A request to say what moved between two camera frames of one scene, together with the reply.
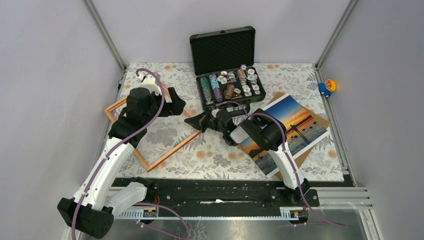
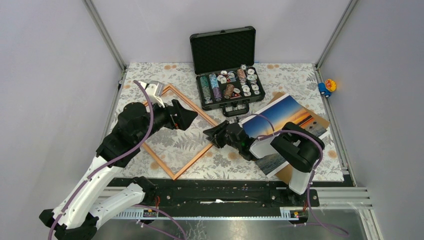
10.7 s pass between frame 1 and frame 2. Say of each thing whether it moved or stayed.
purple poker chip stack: stayed
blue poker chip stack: stayed
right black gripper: moved
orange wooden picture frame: moved
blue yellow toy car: stayed
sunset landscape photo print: stayed
